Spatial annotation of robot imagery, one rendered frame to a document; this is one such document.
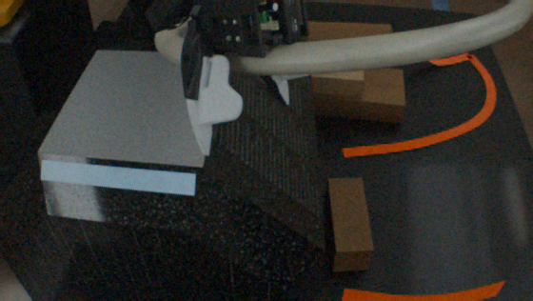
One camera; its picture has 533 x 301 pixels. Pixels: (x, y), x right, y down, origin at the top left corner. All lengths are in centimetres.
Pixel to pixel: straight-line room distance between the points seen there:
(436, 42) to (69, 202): 78
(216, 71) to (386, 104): 176
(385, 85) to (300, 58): 183
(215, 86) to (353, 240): 129
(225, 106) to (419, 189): 164
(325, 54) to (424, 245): 149
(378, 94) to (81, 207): 148
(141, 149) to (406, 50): 66
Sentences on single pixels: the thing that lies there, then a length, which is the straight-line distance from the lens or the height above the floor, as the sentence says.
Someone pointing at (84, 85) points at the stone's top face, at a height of 82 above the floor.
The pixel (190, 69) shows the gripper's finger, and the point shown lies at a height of 125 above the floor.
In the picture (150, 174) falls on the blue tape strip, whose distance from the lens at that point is 101.
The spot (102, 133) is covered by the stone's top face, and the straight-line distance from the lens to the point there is 109.
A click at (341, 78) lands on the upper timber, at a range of 216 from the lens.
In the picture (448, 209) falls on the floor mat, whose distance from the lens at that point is 205.
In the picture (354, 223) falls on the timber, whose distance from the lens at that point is 178.
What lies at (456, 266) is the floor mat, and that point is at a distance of 191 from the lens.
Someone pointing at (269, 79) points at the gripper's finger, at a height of 119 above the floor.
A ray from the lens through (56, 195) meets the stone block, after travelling 109.
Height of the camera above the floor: 156
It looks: 46 degrees down
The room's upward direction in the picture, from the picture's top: straight up
